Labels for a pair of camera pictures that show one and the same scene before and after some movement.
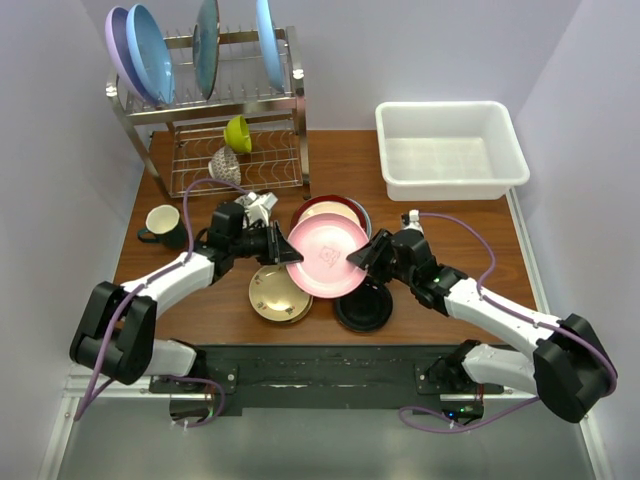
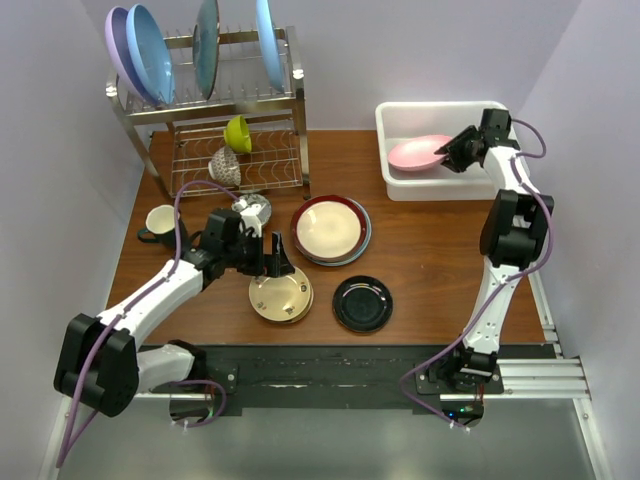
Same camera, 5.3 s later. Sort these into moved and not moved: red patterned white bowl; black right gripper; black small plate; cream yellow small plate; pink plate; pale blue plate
Moved: pink plate; black right gripper
Not moved: red patterned white bowl; black small plate; pale blue plate; cream yellow small plate
